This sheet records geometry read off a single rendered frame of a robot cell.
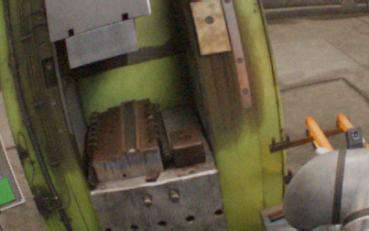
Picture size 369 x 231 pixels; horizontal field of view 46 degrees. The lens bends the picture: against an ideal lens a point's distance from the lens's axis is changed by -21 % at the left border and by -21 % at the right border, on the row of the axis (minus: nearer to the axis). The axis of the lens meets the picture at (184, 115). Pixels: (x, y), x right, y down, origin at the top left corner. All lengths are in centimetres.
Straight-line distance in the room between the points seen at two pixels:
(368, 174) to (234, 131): 105
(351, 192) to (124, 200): 95
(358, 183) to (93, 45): 94
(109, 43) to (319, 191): 88
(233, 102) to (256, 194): 35
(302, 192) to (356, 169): 9
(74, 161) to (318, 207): 113
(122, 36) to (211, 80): 35
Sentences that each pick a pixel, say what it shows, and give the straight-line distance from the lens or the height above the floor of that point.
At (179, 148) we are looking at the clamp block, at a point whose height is 97.
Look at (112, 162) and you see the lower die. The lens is 150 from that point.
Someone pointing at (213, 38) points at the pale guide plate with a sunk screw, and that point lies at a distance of 153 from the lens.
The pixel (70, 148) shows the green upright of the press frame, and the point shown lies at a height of 98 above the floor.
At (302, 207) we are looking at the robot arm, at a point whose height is 121.
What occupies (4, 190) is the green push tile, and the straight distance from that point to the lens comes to 143.
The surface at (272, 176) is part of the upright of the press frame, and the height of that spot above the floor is 72.
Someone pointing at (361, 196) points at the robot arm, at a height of 123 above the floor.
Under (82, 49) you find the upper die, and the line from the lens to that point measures 139.
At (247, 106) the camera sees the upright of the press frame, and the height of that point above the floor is 100.
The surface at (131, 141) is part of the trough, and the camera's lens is 157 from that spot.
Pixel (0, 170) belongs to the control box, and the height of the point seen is 106.
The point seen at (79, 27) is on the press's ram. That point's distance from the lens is 138.
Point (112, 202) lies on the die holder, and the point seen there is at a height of 87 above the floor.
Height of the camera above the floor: 159
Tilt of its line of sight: 21 degrees down
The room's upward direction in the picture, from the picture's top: 11 degrees counter-clockwise
